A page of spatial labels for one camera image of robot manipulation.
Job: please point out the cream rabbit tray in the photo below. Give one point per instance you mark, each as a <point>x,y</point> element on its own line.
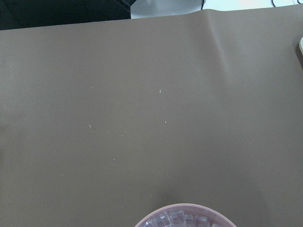
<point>301,45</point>

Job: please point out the pink bowl of ice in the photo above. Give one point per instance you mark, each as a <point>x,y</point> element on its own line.
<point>185,215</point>

